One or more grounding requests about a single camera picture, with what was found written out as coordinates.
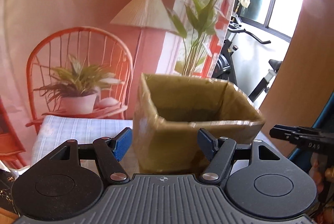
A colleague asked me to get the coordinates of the printed room backdrop cloth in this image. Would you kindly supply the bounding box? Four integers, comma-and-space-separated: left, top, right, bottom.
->
0, 0, 246, 170

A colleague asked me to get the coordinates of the black exercise bike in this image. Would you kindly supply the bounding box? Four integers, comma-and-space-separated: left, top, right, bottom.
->
212, 13, 284, 104

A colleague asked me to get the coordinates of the floral patterned cloth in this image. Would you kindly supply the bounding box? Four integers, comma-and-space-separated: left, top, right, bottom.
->
309, 152, 334, 224

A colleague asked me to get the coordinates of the blue panel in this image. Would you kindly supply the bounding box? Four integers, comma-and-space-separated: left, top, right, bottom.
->
287, 92, 334, 162

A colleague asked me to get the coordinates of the brown cardboard box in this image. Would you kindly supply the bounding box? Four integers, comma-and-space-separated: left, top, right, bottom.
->
133, 73, 266, 174

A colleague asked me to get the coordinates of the brown wooden panel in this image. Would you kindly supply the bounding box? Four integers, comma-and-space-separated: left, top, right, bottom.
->
257, 0, 334, 129

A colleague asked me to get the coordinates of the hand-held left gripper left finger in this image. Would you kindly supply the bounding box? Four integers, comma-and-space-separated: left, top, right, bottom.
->
53, 127, 134, 184

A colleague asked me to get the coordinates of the black patterned cloth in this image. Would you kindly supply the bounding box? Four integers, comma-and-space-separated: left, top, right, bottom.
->
0, 159, 33, 215

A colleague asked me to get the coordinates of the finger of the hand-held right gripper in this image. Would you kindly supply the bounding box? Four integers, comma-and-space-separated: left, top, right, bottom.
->
269, 124, 334, 155

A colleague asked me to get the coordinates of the white checked tablecloth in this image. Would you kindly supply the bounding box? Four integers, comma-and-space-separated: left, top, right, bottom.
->
31, 115, 134, 165

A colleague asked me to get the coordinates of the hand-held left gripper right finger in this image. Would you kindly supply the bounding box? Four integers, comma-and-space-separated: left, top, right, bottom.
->
197, 128, 282, 184

